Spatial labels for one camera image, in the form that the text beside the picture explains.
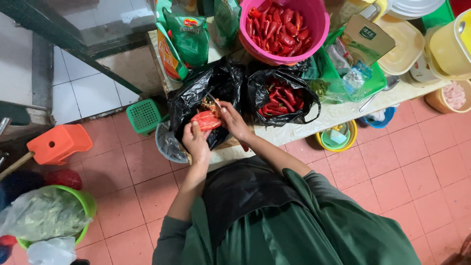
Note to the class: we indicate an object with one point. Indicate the white round container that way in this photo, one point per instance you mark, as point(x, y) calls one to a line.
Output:
point(419, 73)

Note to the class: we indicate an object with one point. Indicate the yellow bucket with green scoop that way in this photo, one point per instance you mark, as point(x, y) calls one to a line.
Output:
point(336, 138)

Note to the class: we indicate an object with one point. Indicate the black waste bag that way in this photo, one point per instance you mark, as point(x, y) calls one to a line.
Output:
point(206, 95)

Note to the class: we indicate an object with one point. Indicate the heap of cut red chilies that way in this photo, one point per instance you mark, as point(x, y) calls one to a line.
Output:
point(279, 30)

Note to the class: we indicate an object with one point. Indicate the person's right fingers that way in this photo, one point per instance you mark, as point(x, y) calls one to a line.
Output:
point(223, 110)

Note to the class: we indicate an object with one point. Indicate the clear plastic bags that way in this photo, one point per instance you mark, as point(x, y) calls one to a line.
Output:
point(347, 68)

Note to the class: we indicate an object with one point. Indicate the cream plastic lid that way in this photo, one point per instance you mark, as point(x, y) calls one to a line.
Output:
point(403, 46)

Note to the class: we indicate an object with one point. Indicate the black bag of chilies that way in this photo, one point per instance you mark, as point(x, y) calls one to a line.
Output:
point(281, 97)

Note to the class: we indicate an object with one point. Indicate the green plastic tray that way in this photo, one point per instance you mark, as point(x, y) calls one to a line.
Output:
point(364, 81)

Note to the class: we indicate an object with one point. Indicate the small kitchen knife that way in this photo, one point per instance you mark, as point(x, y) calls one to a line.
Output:
point(213, 100)

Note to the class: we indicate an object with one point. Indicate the green bucket with clear bag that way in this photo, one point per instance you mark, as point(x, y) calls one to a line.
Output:
point(51, 213)

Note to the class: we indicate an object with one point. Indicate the orange tub with pink pieces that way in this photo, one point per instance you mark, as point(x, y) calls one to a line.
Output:
point(450, 97)

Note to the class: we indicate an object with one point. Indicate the blue plastic bowl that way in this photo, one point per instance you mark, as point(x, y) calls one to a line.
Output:
point(379, 117)

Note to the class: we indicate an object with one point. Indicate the red round object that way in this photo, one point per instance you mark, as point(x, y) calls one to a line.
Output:
point(65, 178)

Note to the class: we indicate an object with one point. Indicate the orange plastic stool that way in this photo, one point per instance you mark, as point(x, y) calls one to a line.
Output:
point(59, 143)

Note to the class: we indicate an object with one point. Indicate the grey plastic bin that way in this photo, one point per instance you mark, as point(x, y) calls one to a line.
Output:
point(167, 145)

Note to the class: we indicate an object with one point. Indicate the green plastic stool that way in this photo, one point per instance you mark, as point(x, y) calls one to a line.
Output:
point(144, 116)

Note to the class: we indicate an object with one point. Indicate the yellow plastic container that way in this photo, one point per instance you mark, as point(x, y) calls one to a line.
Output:
point(450, 48)

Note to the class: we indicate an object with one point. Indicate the dark green pouch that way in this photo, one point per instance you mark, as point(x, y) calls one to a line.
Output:
point(226, 20)

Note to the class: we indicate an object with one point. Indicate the metal spoon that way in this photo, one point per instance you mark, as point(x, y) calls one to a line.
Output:
point(379, 92)

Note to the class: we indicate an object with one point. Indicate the pink plastic basin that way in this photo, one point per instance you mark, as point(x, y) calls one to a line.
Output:
point(320, 22)

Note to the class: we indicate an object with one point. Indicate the orange and green sauce pouch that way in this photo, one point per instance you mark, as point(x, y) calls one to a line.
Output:
point(167, 55)

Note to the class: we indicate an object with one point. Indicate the red chili pepper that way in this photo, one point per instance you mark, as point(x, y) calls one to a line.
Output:
point(206, 120)

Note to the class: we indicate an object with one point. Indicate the person's green and black clothing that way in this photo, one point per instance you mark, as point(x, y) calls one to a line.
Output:
point(279, 221)

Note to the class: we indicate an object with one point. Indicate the person's right hand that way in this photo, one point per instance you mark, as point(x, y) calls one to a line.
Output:
point(234, 121)

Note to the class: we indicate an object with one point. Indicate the person's left hand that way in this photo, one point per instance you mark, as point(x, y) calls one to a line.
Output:
point(196, 144)

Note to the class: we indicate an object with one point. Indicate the white plastic bag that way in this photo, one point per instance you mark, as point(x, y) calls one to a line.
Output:
point(51, 252)

